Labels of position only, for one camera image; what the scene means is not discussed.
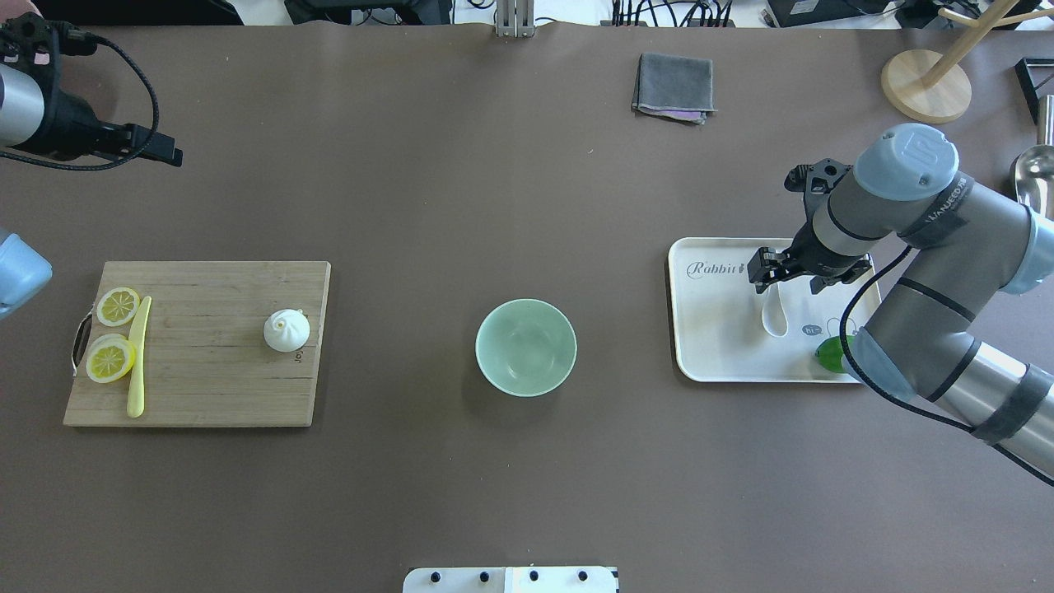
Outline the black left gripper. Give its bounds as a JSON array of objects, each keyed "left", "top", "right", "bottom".
[{"left": 1, "top": 12, "right": 184, "bottom": 166}]

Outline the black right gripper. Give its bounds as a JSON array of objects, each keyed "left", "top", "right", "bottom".
[{"left": 748, "top": 158, "right": 873, "bottom": 294}]

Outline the white ceramic spoon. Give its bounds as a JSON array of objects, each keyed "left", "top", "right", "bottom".
[{"left": 760, "top": 284, "right": 788, "bottom": 338}]

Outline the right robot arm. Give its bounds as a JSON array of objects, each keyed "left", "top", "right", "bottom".
[{"left": 748, "top": 123, "right": 1052, "bottom": 485}]

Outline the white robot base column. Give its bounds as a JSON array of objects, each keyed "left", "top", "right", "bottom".
[{"left": 402, "top": 564, "right": 620, "bottom": 592}]

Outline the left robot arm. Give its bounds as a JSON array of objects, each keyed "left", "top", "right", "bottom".
[{"left": 2, "top": 12, "right": 215, "bottom": 335}]

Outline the light green bowl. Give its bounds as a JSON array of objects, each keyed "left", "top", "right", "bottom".
[{"left": 474, "top": 299, "right": 577, "bottom": 398}]

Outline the green lime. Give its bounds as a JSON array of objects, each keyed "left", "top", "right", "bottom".
[{"left": 814, "top": 335, "right": 851, "bottom": 375}]

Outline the white rabbit tray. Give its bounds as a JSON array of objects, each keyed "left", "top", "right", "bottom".
[{"left": 667, "top": 237, "right": 881, "bottom": 383}]

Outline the lemon slice upper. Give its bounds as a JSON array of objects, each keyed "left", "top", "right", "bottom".
[{"left": 95, "top": 286, "right": 142, "bottom": 327}]

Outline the lemon slice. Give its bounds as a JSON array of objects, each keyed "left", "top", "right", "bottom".
[
  {"left": 84, "top": 334, "right": 137, "bottom": 384},
  {"left": 95, "top": 286, "right": 142, "bottom": 327}
]

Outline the lemon slice lower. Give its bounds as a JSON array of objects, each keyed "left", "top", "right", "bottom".
[{"left": 84, "top": 334, "right": 137, "bottom": 384}]

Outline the wooden cutting board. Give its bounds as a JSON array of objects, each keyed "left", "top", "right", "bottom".
[{"left": 63, "top": 260, "right": 331, "bottom": 428}]

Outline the grey folded cloth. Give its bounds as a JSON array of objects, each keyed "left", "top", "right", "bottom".
[{"left": 632, "top": 52, "right": 716, "bottom": 125}]

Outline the wooden mug tree stand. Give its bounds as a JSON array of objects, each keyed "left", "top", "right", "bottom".
[{"left": 880, "top": 1, "right": 1053, "bottom": 125}]

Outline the yellow plastic knife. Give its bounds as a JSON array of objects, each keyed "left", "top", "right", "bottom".
[{"left": 126, "top": 296, "right": 153, "bottom": 419}]

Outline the silver metal scoop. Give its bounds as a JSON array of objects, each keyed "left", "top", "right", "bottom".
[{"left": 1012, "top": 95, "right": 1053, "bottom": 219}]

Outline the aluminium frame post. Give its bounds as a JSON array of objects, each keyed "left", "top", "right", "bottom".
[{"left": 494, "top": 0, "right": 535, "bottom": 38}]

